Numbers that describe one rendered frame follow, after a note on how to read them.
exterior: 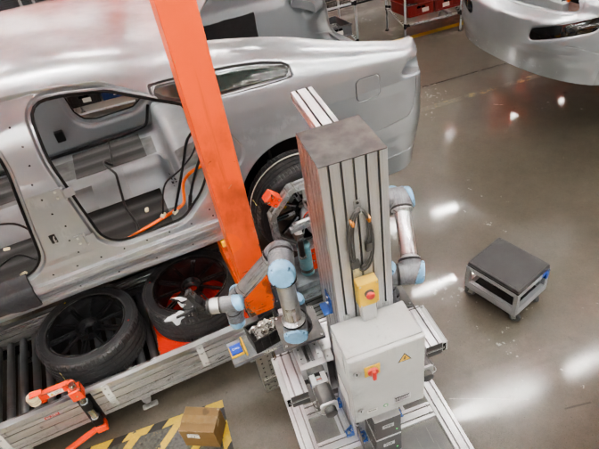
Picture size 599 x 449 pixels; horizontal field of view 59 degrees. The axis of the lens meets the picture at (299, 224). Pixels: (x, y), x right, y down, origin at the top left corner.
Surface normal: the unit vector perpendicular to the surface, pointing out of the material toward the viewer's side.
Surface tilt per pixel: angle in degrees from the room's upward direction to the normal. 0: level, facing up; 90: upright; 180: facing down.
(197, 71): 90
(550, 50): 89
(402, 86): 90
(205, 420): 0
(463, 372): 0
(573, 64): 102
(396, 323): 0
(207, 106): 90
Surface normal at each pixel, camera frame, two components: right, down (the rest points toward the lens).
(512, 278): -0.14, -0.75
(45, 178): 0.36, 0.43
